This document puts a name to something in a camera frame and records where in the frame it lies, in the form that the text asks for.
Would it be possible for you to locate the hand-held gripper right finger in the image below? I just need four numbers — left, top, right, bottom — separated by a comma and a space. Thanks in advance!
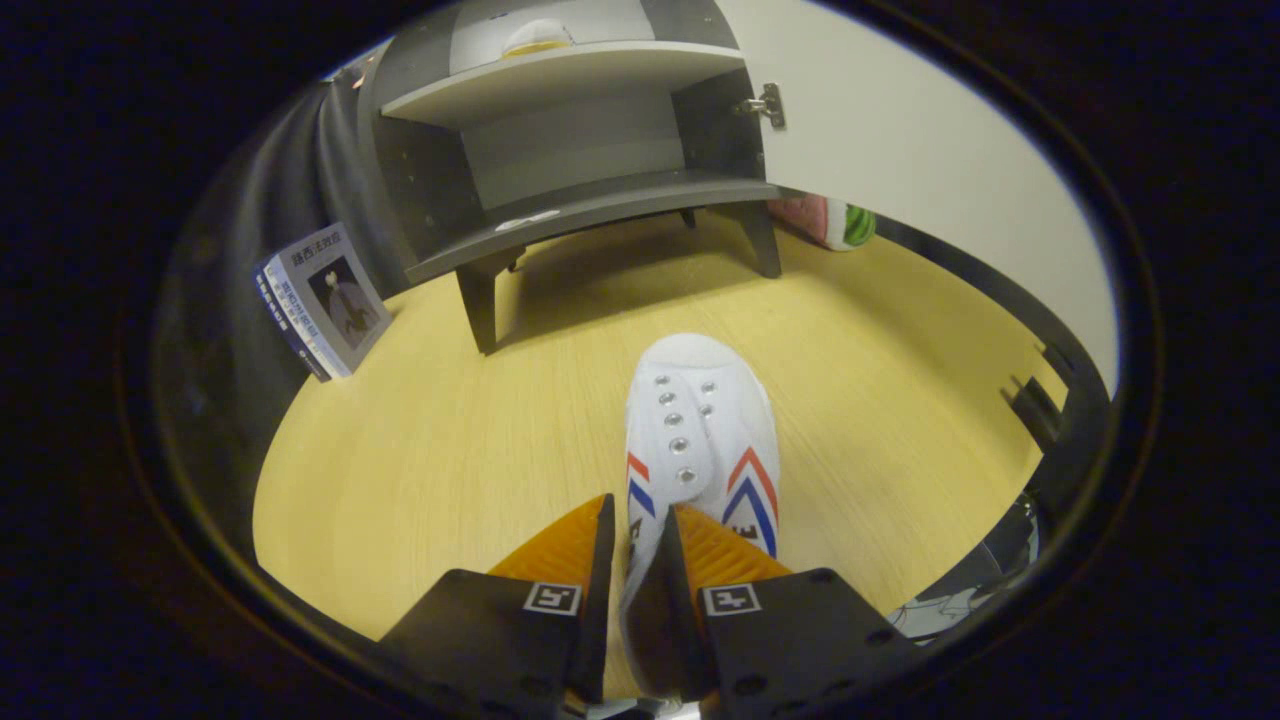
620, 505, 928, 720

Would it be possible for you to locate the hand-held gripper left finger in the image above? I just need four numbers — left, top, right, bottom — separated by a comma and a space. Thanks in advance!
378, 493, 617, 719

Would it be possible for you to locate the white shoe with striped sides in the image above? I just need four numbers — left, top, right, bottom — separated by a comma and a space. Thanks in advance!
618, 333, 783, 701

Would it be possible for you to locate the dark cloth with white print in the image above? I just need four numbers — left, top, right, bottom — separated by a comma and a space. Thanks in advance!
888, 490, 1046, 641

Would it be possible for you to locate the white shoe cabinet door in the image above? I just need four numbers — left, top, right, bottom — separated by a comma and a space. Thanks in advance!
715, 0, 1121, 391

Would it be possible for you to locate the blue and white book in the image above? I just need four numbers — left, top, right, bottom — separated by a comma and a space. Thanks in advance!
255, 222, 393, 383

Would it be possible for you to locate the metal door hinge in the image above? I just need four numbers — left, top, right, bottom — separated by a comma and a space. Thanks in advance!
740, 82, 788, 131

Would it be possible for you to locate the white shoe with yellow sole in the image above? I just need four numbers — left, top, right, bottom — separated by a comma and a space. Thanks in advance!
500, 18, 577, 59

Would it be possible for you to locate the pink and green plush toy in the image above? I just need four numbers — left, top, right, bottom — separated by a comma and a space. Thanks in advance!
768, 193, 878, 252

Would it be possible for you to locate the black door handle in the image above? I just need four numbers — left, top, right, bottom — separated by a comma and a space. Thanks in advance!
1003, 345, 1076, 453

